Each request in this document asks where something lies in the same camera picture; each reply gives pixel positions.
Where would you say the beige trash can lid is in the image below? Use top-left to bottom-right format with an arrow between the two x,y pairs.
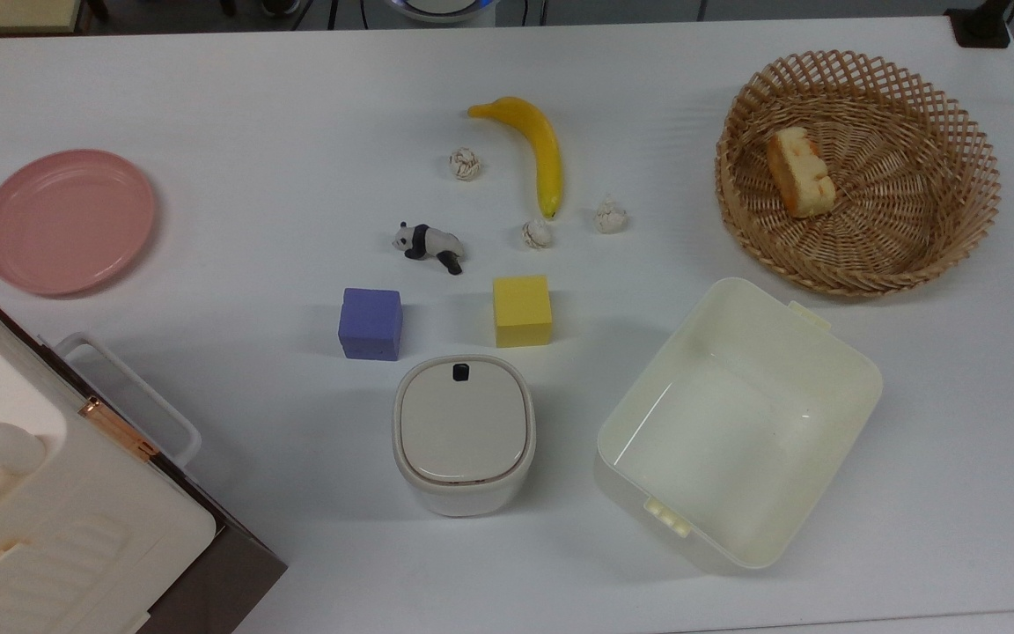
399,360 -> 531,483

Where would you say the white desktop trash can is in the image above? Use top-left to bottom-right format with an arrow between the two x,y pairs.
392,354 -> 538,519

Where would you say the yellow foam cube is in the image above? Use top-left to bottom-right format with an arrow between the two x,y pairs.
493,275 -> 554,349

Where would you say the small panda figurine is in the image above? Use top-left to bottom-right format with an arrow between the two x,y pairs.
392,221 -> 467,276

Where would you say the purple foam cube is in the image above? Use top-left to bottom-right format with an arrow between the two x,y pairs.
337,287 -> 403,362

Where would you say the yellow banana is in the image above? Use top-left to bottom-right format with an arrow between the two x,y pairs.
467,96 -> 563,220

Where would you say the cream plastic bin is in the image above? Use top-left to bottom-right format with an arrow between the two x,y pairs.
595,277 -> 884,574

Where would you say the slice of sponge cake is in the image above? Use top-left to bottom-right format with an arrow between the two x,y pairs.
766,126 -> 837,219

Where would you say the woven wicker basket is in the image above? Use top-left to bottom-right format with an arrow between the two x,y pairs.
716,49 -> 1002,298

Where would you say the pink round plate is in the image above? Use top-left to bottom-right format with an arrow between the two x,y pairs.
0,149 -> 157,298

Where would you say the white toy appliance box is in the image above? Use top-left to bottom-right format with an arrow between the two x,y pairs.
0,273 -> 289,634

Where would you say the black table clamp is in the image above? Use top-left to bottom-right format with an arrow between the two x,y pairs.
944,0 -> 1014,49

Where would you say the wooden desk edge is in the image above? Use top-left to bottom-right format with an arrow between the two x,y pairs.
0,0 -> 87,36

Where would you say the white loop handle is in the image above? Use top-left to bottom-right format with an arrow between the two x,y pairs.
53,332 -> 202,468

